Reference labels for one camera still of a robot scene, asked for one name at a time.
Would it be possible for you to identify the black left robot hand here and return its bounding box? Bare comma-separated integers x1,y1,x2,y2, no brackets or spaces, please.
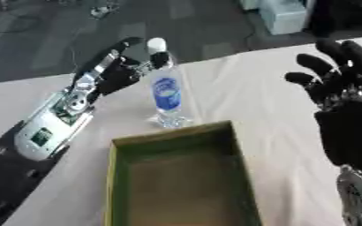
68,36,170,105

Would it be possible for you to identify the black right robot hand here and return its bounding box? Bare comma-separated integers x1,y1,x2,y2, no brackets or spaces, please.
283,38,362,178

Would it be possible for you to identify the clear water bottle blue label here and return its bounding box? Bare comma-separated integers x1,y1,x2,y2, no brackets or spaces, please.
144,37,191,129

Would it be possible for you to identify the white box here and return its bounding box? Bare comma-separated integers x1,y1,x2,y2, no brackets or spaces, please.
256,0,314,36

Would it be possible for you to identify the cardboard box green inside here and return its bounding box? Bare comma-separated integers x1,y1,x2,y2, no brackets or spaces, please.
102,119,263,226

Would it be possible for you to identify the small white floor object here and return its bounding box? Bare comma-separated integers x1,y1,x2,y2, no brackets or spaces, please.
89,5,113,18

